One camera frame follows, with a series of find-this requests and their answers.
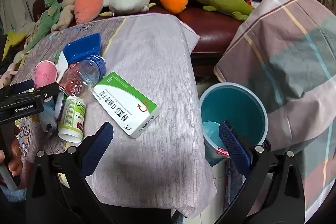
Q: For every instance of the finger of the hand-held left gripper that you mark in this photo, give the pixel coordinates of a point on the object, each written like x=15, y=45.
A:
x=25, y=85
x=48, y=91

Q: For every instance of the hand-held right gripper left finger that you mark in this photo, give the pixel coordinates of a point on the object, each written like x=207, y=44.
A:
x=97, y=150

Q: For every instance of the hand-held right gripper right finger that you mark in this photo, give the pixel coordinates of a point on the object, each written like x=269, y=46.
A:
x=233, y=150

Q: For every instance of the pink cup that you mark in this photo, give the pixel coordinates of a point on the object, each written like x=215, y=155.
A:
x=46, y=73

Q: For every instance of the blue round bin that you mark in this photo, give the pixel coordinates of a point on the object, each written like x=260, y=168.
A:
x=231, y=106

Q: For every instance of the green white medicine box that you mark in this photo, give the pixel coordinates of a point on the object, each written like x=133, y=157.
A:
x=123, y=103

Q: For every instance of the blue plastic tray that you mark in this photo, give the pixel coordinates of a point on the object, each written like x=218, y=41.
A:
x=84, y=48

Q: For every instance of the person's left hand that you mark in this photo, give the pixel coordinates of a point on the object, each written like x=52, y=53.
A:
x=17, y=161

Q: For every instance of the pink bunny plush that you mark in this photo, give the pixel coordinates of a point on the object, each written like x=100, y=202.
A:
x=8, y=74

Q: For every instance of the dark cloth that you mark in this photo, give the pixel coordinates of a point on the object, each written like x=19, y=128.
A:
x=9, y=62

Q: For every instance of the white green can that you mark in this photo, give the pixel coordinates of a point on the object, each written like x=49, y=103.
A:
x=72, y=119

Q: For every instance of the clear plastic bottle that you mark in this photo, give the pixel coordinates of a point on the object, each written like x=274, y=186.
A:
x=84, y=74

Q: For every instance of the yellow plush toy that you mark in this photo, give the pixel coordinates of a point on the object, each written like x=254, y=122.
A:
x=13, y=40

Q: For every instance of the cream plush toy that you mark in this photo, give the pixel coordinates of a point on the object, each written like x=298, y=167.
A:
x=27, y=29

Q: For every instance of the small green dinosaur plush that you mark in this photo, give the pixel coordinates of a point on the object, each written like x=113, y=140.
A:
x=47, y=16

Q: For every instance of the beige doll plush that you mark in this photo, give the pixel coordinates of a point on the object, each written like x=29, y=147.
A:
x=65, y=14

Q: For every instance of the person's blue trousers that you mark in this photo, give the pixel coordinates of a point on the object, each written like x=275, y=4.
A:
x=10, y=196

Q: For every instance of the lilac tablecloth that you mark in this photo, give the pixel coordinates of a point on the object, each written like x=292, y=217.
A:
x=157, y=69

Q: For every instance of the plaid pink grey cloth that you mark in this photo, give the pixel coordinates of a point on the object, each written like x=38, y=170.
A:
x=288, y=56

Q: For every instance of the dark red leather sofa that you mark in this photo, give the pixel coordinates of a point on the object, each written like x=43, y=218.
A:
x=218, y=29

